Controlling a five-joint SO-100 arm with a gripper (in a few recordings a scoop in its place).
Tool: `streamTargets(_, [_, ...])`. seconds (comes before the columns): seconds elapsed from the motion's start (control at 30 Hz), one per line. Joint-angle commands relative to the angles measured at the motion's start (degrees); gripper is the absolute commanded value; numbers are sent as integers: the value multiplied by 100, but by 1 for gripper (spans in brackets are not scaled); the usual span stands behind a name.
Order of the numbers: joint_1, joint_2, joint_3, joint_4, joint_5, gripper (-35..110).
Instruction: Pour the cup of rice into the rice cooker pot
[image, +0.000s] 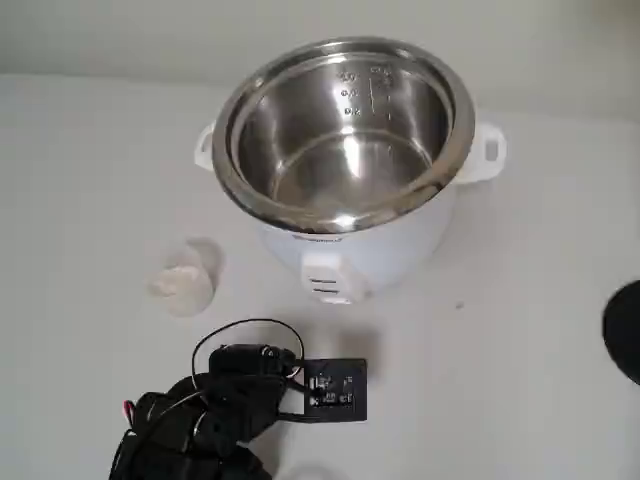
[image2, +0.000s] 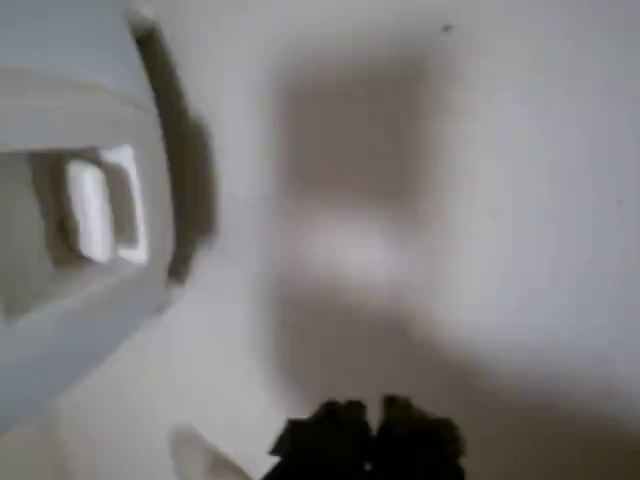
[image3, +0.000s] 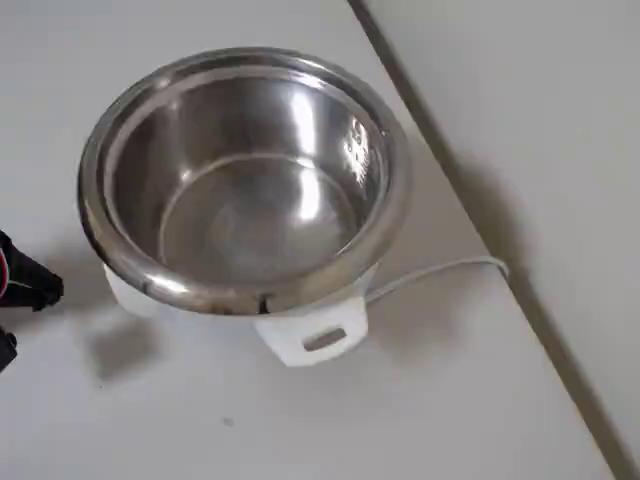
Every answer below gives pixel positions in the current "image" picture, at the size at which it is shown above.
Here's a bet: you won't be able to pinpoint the translucent white plastic cup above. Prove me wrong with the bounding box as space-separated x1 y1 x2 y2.
148 237 224 317

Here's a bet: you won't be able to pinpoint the white rice grains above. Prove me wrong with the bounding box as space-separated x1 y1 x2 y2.
149 264 201 301

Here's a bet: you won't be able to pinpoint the white rice cooker housing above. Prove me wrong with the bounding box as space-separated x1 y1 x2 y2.
193 119 508 305

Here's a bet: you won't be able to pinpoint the stainless steel inner pot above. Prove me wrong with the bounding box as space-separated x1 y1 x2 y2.
210 35 476 236

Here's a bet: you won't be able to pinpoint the black round object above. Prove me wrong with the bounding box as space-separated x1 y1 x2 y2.
602 279 640 386

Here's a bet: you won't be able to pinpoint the black camera board mount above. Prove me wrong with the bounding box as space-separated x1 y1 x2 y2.
279 357 370 425

